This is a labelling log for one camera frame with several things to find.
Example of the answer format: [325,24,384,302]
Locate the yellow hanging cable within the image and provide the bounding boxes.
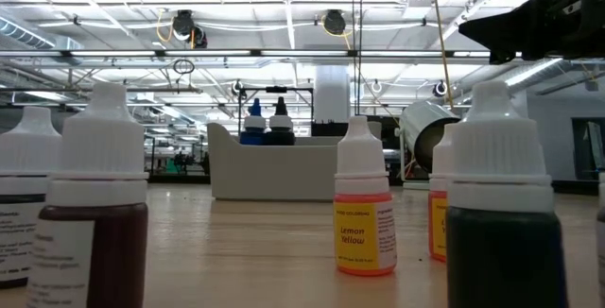
[428,0,458,111]

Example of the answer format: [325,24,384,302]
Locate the large blue-cap food coloring bottle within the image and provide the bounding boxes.
[239,97,267,146]

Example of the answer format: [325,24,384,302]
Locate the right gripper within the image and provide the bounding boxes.
[458,0,605,65]

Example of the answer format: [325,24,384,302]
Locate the small black dropper bottle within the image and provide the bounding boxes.
[0,105,62,290]

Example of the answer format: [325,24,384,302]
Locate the white cylinder on stand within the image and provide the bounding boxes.
[398,100,462,191]

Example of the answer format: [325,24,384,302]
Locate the black hanging cable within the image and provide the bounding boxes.
[351,0,364,128]

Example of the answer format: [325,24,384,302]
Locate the black coiled ceiling cable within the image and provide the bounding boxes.
[172,58,196,76]

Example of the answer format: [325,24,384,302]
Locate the black aluminium table frame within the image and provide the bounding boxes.
[0,170,605,196]

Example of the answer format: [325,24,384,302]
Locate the black ceiling cable reel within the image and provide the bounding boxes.
[322,9,348,36]
[170,9,209,49]

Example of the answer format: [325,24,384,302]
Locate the small dark blue dropper bottle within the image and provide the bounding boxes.
[445,79,570,308]

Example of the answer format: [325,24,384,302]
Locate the white plastic bin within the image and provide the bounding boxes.
[206,121,384,203]

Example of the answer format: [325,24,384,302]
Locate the small brown dropper bottle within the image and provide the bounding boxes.
[26,80,151,308]

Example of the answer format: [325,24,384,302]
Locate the large black-cap food coloring bottle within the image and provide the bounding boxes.
[264,95,297,146]

